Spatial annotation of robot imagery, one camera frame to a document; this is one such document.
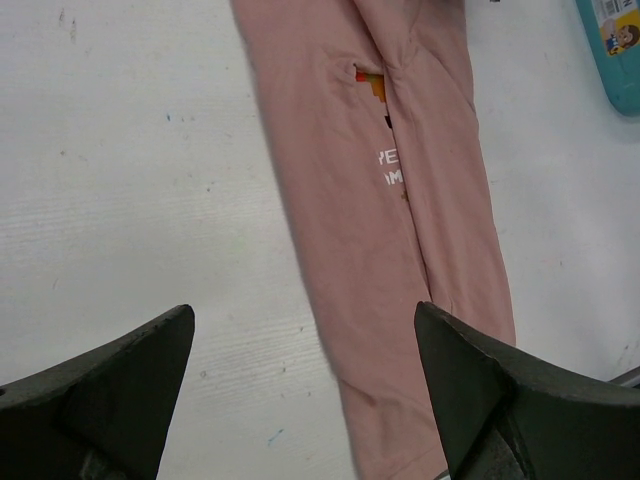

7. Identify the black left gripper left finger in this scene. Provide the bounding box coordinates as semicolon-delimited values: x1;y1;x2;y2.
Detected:
1;305;195;479

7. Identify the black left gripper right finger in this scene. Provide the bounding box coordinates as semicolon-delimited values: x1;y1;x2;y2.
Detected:
414;302;639;480

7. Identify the dusty pink printed t-shirt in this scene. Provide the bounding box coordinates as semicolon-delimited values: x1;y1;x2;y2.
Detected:
232;1;515;479

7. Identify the teal plastic bin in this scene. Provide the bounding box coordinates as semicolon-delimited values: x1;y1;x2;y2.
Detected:
575;0;639;117

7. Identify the aluminium mounting rail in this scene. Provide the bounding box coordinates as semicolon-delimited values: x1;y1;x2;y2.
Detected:
611;367;640;389

